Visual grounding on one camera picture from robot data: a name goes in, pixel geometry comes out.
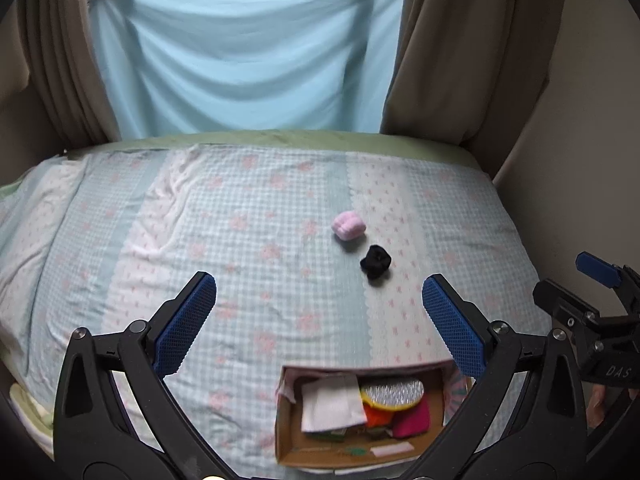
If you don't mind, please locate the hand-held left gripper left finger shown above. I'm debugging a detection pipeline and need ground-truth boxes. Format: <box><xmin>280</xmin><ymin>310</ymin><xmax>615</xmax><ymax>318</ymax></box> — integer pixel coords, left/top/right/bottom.
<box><xmin>52</xmin><ymin>271</ymin><xmax>237</xmax><ymax>480</ymax></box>

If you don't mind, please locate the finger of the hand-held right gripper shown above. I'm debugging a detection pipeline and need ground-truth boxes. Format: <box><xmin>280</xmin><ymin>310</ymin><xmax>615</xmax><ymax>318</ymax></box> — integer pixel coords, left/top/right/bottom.
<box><xmin>575</xmin><ymin>252</ymin><xmax>640</xmax><ymax>317</ymax></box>
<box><xmin>532</xmin><ymin>279</ymin><xmax>602</xmax><ymax>331</ymax></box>

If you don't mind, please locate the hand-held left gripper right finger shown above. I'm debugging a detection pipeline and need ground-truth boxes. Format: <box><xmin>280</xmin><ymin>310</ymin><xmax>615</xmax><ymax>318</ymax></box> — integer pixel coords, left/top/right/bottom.
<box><xmin>421</xmin><ymin>273</ymin><xmax>591</xmax><ymax>480</ymax></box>

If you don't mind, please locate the black sock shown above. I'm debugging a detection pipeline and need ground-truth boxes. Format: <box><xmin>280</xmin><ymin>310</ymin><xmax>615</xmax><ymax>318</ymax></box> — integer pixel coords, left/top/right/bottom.
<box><xmin>360</xmin><ymin>245</ymin><xmax>393</xmax><ymax>281</ymax></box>

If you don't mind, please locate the magenta pouch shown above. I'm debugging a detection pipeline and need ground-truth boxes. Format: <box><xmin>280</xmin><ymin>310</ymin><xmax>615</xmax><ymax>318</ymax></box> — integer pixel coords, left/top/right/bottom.
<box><xmin>391</xmin><ymin>397</ymin><xmax>432</xmax><ymax>440</ymax></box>

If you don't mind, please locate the orange pom-pom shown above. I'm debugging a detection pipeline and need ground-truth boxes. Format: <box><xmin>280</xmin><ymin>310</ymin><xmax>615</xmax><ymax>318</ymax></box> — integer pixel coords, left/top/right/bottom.
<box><xmin>361</xmin><ymin>396</ymin><xmax>408</xmax><ymax>430</ymax></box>

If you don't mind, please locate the white cloth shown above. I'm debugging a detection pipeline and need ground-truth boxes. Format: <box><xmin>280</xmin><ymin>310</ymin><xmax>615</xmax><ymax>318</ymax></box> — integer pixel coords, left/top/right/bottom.
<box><xmin>300</xmin><ymin>375</ymin><xmax>369</xmax><ymax>433</ymax></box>

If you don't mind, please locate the cardboard box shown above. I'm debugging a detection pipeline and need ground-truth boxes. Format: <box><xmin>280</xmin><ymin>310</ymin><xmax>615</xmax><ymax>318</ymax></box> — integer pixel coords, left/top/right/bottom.
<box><xmin>274</xmin><ymin>361</ymin><xmax>474</xmax><ymax>477</ymax></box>

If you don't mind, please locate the green wet wipes pack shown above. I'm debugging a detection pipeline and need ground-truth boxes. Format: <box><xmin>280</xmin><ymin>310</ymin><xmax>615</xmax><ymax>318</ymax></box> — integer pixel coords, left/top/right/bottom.
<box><xmin>305</xmin><ymin>426</ymin><xmax>372</xmax><ymax>445</ymax></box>

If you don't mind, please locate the person's right hand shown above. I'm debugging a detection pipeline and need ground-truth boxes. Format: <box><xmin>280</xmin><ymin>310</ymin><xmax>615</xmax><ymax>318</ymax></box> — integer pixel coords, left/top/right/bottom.
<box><xmin>586</xmin><ymin>382</ymin><xmax>640</xmax><ymax>430</ymax></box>

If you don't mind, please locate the white pillow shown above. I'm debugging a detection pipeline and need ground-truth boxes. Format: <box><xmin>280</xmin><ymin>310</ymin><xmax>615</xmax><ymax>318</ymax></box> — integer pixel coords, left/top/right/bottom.
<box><xmin>9</xmin><ymin>384</ymin><xmax>56</xmax><ymax>442</ymax></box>

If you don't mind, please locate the green bed sheet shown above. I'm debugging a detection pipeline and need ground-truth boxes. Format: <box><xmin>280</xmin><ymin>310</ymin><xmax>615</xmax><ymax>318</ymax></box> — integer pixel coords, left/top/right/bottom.
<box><xmin>0</xmin><ymin>129</ymin><xmax>493</xmax><ymax>202</ymax></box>

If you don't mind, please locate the beige curtain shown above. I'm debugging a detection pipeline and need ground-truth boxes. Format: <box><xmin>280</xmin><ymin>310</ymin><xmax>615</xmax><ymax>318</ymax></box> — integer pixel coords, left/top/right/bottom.
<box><xmin>379</xmin><ymin>0</ymin><xmax>555</xmax><ymax>145</ymax></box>
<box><xmin>17</xmin><ymin>0</ymin><xmax>124</xmax><ymax>145</ymax></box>

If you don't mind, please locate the light blue hanging cloth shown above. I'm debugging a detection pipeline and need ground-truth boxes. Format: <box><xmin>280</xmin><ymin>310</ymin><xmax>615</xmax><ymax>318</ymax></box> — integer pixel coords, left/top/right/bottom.
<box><xmin>87</xmin><ymin>0</ymin><xmax>410</xmax><ymax>142</ymax></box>

